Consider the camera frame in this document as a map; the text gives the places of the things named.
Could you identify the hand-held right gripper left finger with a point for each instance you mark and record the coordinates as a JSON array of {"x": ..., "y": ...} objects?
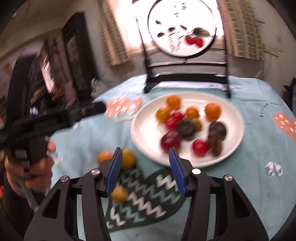
[{"x": 114, "y": 171}]

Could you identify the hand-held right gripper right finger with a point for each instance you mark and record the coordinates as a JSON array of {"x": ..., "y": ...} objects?
[{"x": 178, "y": 171}]

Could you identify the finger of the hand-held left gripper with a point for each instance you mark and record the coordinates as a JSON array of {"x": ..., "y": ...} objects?
[{"x": 90, "y": 109}]

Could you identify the small orange tangerine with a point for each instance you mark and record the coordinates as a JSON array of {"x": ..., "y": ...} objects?
[{"x": 104, "y": 157}]

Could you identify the yellow plum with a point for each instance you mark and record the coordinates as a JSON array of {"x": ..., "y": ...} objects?
[{"x": 128, "y": 158}]

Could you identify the orange tomato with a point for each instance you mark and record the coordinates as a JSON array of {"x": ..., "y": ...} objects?
[
  {"x": 173, "y": 101},
  {"x": 163, "y": 114},
  {"x": 192, "y": 112},
  {"x": 119, "y": 194}
]

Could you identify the dark red plum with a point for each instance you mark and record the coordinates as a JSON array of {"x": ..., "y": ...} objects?
[{"x": 170, "y": 141}]

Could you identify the red tomato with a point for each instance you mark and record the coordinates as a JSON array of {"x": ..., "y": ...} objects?
[
  {"x": 178, "y": 115},
  {"x": 170, "y": 124},
  {"x": 200, "y": 147}
]

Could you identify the yellow-green plum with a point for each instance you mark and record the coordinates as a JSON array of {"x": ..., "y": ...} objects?
[{"x": 197, "y": 124}]

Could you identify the white oval plate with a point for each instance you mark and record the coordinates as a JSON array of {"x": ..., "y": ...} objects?
[{"x": 231, "y": 129}]

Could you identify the person's left hand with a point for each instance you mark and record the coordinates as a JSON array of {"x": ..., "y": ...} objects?
[{"x": 37, "y": 172}]

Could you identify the checked curtain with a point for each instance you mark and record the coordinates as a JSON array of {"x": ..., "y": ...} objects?
[
  {"x": 113, "y": 34},
  {"x": 242, "y": 30}
]

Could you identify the light blue printed tablecloth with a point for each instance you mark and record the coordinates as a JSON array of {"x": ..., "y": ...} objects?
[{"x": 254, "y": 185}]

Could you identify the round painted screen black stand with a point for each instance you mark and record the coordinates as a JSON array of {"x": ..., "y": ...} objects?
[{"x": 180, "y": 23}]

